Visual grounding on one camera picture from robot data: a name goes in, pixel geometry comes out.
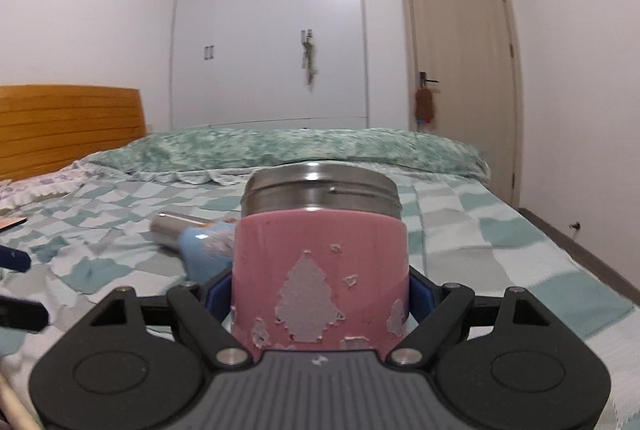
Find white wardrobe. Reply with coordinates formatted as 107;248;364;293
169;0;370;131

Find brown plush pendant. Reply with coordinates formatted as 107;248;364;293
413;88;437;129

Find pink steel cup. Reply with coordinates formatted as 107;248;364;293
230;162;412;352

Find beige door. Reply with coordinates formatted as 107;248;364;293
396;0;524;212

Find wooden headboard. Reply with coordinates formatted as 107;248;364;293
0;84;146;183

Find beige stick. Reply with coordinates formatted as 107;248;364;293
0;371;42;430

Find green patterned pillow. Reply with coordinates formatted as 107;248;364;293
81;127;492;185

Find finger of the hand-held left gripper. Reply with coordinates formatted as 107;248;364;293
0;244;32;272
0;294;50;334

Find floral pillow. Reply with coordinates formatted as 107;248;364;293
0;159;93;211

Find green hanging ornament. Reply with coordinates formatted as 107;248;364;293
299;30;318;87

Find checkered bed sheet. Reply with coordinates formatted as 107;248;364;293
0;162;640;430

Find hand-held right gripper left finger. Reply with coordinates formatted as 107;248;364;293
89;267;253;369

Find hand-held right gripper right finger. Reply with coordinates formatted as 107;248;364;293
387;267;554;369

